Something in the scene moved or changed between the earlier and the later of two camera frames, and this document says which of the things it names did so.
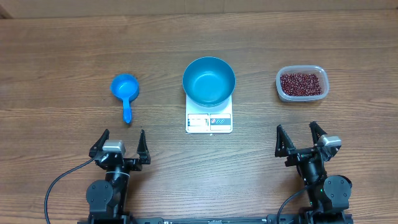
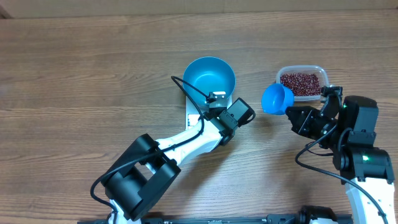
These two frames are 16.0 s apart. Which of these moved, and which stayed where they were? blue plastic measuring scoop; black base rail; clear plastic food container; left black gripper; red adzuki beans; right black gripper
Moved: right black gripper; left black gripper; blue plastic measuring scoop
Stayed: black base rail; red adzuki beans; clear plastic food container
